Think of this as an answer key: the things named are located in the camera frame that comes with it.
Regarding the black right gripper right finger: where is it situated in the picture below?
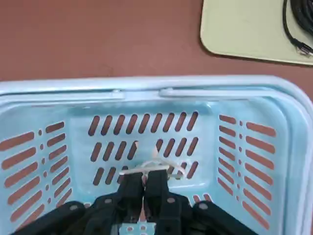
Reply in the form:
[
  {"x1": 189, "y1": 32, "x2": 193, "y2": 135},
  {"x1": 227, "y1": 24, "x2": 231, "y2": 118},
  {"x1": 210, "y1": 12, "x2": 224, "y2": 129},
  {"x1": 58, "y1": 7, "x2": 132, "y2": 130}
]
[{"x1": 144, "y1": 169, "x2": 260, "y2": 235}]

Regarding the light blue plastic basket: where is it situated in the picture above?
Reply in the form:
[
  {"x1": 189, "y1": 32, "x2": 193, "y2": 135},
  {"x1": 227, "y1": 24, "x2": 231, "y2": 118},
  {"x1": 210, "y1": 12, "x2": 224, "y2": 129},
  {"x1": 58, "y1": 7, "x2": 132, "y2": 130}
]
[{"x1": 0, "y1": 74, "x2": 313, "y2": 235}]

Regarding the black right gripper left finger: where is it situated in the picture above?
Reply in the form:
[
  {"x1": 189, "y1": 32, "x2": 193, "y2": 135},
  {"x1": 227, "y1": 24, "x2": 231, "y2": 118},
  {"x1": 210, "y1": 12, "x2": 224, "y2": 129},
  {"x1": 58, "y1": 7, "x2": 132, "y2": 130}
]
[{"x1": 9, "y1": 171, "x2": 145, "y2": 235}]

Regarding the coiled black braided cable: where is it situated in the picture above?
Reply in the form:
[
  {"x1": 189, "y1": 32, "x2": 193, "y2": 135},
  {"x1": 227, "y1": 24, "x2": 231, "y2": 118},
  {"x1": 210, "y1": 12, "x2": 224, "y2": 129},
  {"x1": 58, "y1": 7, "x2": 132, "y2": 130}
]
[{"x1": 282, "y1": 0, "x2": 313, "y2": 58}]

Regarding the light green tray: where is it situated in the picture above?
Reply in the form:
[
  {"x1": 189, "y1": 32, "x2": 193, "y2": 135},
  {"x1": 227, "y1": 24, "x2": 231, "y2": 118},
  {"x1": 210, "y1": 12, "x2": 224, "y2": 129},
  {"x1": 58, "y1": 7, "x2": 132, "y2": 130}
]
[{"x1": 200, "y1": 0, "x2": 313, "y2": 66}]

